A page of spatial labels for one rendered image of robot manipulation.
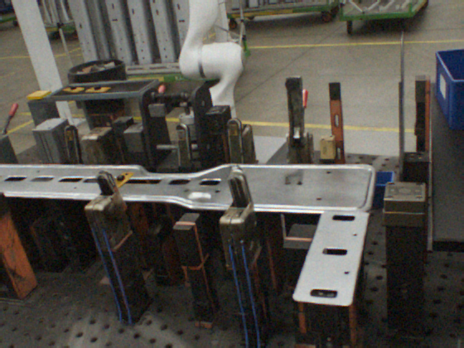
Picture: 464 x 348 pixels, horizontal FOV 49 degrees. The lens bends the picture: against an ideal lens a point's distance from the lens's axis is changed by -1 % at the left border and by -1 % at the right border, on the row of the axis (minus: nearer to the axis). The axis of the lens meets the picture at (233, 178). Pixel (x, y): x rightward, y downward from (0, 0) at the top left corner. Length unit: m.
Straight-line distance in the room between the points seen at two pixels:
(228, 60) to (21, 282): 0.96
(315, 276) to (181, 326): 0.51
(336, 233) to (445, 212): 0.21
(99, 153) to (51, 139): 0.17
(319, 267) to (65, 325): 0.77
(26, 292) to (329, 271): 0.96
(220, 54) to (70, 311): 0.95
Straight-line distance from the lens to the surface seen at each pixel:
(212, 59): 1.78
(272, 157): 1.89
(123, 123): 1.57
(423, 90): 1.25
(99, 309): 1.47
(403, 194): 1.03
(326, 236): 1.02
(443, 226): 0.99
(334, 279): 0.91
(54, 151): 1.67
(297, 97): 1.30
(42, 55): 5.37
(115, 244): 1.26
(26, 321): 1.54
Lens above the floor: 1.56
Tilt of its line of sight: 26 degrees down
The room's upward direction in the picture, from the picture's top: 10 degrees counter-clockwise
